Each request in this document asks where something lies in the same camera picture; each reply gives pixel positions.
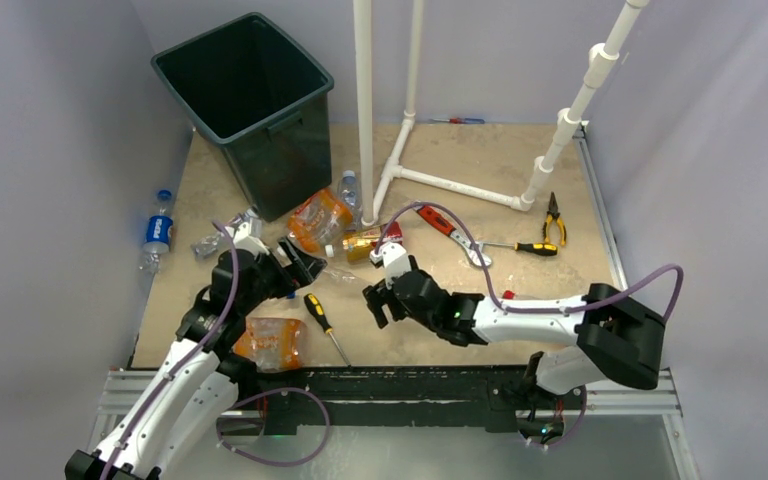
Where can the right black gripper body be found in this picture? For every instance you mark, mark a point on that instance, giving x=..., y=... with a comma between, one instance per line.
x=422, y=316

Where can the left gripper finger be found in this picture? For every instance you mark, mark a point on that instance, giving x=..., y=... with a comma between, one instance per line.
x=293, y=267
x=313, y=264

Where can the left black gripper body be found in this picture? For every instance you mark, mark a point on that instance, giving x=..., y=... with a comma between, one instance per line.
x=270, y=278

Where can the clear bottle white cap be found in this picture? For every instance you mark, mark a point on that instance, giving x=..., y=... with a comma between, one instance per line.
x=343, y=277

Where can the red gold label bottle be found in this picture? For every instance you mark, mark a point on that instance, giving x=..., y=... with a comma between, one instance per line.
x=354, y=247

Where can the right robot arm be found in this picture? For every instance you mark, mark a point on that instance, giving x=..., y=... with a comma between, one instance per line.
x=603, y=334

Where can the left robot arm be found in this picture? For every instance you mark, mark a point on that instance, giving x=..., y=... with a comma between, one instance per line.
x=201, y=376

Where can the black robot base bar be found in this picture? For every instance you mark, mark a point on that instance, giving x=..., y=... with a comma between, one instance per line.
x=493, y=398

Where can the orange label bottle near bin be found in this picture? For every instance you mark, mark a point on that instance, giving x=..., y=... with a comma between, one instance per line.
x=319, y=221

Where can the dark green plastic bin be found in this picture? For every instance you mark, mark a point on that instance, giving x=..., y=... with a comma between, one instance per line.
x=261, y=99

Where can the yellow black screwdriver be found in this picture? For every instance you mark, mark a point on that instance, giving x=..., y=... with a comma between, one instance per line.
x=316, y=310

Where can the orange label bottle front left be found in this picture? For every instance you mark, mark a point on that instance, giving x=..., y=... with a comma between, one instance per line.
x=273, y=344

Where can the crushed clear bottle left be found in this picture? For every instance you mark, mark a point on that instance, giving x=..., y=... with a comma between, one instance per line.
x=209, y=245

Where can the clear small water bottle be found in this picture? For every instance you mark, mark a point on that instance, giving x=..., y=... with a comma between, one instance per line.
x=349, y=191

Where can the yellow black pliers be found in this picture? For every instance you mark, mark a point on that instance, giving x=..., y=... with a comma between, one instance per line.
x=553, y=217

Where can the small red blue screwdriver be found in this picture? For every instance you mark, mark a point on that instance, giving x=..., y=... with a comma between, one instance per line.
x=458, y=120

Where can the red handle adjustable wrench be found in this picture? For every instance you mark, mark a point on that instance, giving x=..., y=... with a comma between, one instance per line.
x=434, y=218

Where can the Pepsi bottle by wall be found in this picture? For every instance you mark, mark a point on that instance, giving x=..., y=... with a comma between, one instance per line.
x=158, y=232

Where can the white PVC pipe frame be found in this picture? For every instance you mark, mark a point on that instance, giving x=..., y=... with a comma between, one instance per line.
x=540, y=61

